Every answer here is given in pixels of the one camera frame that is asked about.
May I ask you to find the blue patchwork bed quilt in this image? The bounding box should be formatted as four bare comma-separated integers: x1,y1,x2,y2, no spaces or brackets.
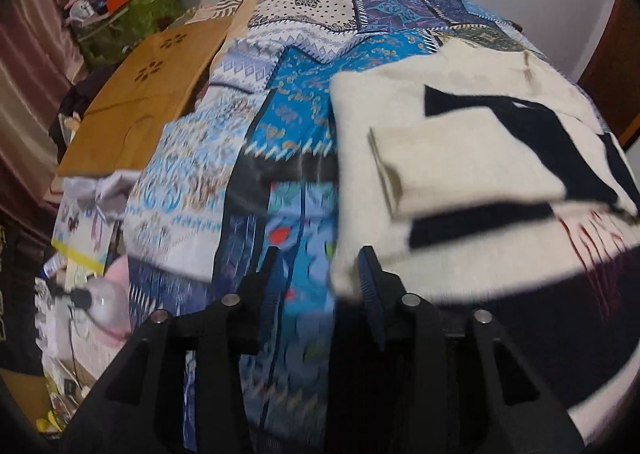
124,0,526,453

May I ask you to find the pink striped curtain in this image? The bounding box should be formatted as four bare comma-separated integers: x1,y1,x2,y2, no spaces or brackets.
1,0,86,234

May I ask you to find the white and navy knit sweater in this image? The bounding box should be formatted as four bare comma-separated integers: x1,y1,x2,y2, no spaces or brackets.
330,38,639,444

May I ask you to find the wooden lap desk board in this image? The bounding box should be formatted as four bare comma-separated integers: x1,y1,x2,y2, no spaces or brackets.
58,18,231,178

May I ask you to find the white and yellow paper bag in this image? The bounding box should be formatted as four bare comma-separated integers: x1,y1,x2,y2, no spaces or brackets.
51,194,116,275

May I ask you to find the green patterned storage bag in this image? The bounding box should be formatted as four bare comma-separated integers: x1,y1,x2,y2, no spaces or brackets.
72,0,184,70

